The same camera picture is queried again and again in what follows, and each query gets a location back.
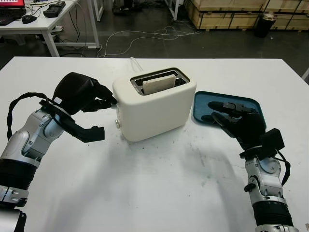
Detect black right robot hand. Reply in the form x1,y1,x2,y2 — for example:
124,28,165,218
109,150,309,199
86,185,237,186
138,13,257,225
201,101,267,152

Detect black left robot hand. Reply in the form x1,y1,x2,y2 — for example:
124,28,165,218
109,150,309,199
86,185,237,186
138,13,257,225
52,72,120,115

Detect white bread slice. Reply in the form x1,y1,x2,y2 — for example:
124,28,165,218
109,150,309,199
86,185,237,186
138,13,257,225
142,74,175,96

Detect blue plastic tray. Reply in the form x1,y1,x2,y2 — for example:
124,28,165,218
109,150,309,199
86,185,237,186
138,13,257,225
191,90,268,139

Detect white two-slot toaster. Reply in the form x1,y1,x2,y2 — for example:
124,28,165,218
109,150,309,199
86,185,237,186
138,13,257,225
112,67,197,142

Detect white office desk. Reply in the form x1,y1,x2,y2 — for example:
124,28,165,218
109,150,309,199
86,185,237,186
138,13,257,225
0,0,100,58

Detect black handheld device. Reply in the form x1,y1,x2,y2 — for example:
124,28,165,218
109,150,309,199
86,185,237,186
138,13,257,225
43,0,67,18

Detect black computer mouse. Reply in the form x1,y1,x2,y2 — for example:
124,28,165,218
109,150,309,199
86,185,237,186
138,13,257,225
21,14,38,24

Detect black laptop with red screen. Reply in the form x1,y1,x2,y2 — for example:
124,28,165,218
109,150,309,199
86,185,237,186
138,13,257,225
0,0,27,26

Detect black trash bin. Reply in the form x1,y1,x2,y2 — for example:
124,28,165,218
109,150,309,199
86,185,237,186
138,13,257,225
254,13,276,38

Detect stacked wooden crates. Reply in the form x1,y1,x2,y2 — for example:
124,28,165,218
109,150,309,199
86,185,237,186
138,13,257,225
184,0,309,31

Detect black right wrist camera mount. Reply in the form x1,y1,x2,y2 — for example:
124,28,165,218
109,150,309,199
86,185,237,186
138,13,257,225
259,128,285,157

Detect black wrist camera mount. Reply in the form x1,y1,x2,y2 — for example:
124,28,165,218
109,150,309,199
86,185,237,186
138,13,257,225
40,99,106,144
259,128,285,157

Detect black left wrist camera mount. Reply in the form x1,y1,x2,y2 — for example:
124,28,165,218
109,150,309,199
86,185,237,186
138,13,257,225
40,99,106,144

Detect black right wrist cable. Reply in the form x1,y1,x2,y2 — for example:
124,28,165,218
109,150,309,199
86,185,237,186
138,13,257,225
274,149,292,187

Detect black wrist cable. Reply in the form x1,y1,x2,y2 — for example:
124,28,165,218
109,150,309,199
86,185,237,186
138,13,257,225
274,149,292,187
6,92,60,141

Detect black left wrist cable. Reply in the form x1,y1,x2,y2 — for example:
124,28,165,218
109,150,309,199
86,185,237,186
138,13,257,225
6,92,60,141

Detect white toaster power cord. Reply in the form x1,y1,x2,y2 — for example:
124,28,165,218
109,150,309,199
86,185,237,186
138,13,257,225
129,57,143,73

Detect white cable on floor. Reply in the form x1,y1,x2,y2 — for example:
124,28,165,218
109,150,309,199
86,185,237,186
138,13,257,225
97,26,201,58

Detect white table frame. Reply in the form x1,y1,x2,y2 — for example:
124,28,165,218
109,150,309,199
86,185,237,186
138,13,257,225
92,0,181,23

